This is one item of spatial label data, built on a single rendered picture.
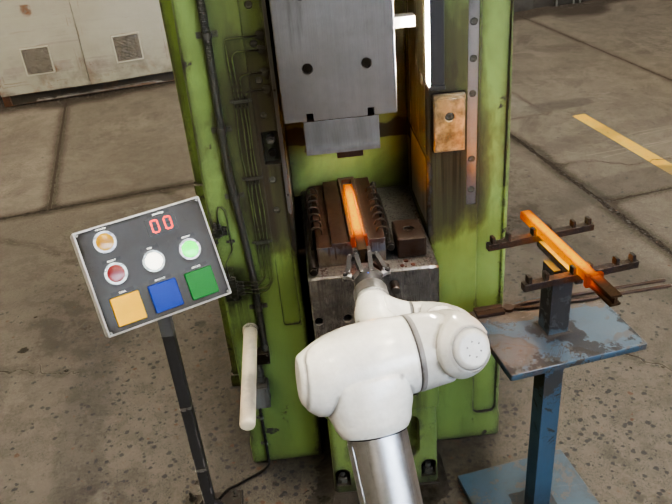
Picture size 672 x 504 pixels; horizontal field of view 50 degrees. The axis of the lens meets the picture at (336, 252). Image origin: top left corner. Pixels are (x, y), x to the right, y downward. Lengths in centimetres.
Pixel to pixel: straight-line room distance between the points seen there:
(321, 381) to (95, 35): 621
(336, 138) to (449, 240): 57
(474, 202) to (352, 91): 58
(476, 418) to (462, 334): 166
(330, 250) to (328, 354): 98
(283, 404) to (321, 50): 130
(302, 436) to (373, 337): 161
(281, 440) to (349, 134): 126
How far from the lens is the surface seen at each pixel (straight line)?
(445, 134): 213
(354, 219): 217
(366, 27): 187
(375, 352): 114
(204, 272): 197
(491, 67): 212
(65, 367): 356
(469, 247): 234
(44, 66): 726
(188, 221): 197
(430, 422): 249
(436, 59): 203
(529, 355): 203
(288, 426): 270
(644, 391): 317
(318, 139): 195
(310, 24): 186
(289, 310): 238
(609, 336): 214
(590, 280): 187
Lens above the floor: 204
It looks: 31 degrees down
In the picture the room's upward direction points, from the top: 5 degrees counter-clockwise
